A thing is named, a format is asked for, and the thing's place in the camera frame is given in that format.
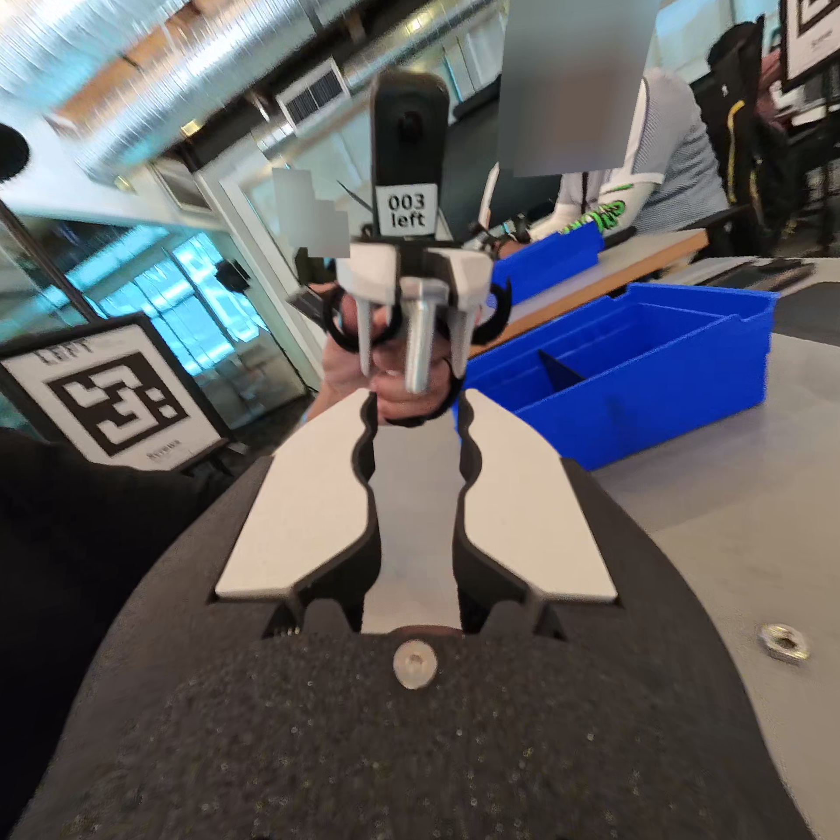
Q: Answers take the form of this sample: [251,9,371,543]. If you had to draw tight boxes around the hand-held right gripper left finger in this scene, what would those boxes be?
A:
[214,387,383,635]

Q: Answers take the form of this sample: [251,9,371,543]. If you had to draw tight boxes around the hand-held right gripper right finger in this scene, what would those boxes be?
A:
[453,387,619,636]

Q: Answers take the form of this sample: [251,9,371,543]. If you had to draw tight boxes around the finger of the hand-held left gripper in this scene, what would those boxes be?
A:
[432,248,494,380]
[336,243,401,378]

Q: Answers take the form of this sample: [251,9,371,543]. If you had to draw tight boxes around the blue plastic bin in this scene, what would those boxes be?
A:
[489,226,606,308]
[459,283,782,472]

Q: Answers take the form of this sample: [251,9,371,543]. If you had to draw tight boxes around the steel hex nut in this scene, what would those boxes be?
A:
[756,622,811,667]

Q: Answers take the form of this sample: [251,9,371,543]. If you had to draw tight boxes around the person's left hand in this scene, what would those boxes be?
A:
[320,305,463,427]

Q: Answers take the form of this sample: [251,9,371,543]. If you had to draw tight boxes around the black tilted monitor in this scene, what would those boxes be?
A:
[287,285,329,324]

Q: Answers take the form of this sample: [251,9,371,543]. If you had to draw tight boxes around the black bin divider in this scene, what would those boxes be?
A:
[538,351,586,395]

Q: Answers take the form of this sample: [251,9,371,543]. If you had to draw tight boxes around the wood-edged table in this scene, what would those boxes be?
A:
[469,228,711,358]

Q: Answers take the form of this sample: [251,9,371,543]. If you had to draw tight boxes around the grey flat device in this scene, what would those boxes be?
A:
[646,257,821,290]

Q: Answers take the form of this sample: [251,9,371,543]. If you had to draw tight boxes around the person's black sweater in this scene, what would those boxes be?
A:
[0,427,263,828]

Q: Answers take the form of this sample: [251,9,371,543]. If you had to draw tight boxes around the framed code sign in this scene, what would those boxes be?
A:
[780,0,840,93]
[0,314,232,473]

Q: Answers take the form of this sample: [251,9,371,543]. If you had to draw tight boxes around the black jacket yellow stripes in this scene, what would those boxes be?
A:
[696,23,798,258]

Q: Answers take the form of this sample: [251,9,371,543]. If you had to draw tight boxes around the dark grey flat panel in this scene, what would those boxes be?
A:
[771,279,840,345]

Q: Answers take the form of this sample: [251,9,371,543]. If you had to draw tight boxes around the black round-top stand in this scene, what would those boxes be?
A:
[0,125,109,322]

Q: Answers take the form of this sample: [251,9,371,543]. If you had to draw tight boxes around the silver spiral air duct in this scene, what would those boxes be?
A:
[72,10,316,179]
[256,0,506,153]
[0,0,165,99]

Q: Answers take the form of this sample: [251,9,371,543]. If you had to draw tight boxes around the white wall vent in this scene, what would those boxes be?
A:
[276,58,350,126]

